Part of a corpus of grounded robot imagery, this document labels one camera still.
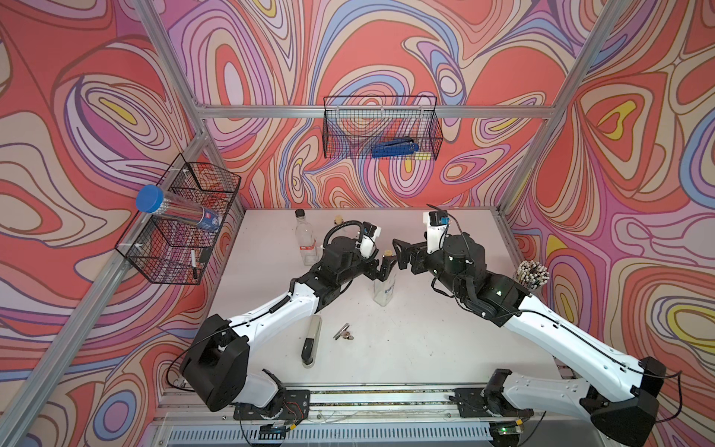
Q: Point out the clear square bottle with cork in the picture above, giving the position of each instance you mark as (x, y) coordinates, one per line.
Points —
(378, 287)

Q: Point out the clear tube with blue cap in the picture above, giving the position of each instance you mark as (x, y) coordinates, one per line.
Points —
(167, 205)

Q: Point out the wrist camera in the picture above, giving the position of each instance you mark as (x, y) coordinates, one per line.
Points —
(437, 223)
(370, 237)

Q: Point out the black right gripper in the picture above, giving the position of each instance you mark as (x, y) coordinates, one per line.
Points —
(418, 251)

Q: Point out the black wire basket wall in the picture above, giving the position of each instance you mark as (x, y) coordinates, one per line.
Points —
(159, 249)
(353, 124)

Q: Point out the black and beige flat tool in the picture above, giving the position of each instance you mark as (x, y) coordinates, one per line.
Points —
(312, 338)

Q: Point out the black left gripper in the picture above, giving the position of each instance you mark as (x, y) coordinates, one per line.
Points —
(384, 270)

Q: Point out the black wire basket back wall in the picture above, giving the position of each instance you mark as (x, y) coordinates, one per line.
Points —
(353, 124)

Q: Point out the small metal clip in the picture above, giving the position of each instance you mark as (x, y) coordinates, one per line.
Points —
(343, 333)

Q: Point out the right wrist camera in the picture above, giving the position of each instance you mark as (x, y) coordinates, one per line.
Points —
(437, 223)

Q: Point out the metal cup of pencils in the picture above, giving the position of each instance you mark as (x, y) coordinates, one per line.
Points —
(529, 276)

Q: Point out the black wire basket left wall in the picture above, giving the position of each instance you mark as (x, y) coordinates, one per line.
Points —
(159, 249)

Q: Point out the clear glass bottle black cap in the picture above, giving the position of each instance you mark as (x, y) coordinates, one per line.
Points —
(308, 245)

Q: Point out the black marker in basket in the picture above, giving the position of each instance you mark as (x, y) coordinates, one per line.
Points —
(193, 259)

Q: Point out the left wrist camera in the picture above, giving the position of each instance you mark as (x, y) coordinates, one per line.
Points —
(370, 237)

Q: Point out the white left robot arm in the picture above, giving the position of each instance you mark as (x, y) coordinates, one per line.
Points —
(216, 364)

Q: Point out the blue plastic tool in basket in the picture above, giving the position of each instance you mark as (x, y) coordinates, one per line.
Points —
(403, 146)

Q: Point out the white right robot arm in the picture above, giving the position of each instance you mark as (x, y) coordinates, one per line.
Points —
(616, 392)

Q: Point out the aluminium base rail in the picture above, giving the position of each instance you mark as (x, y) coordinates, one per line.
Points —
(424, 415)

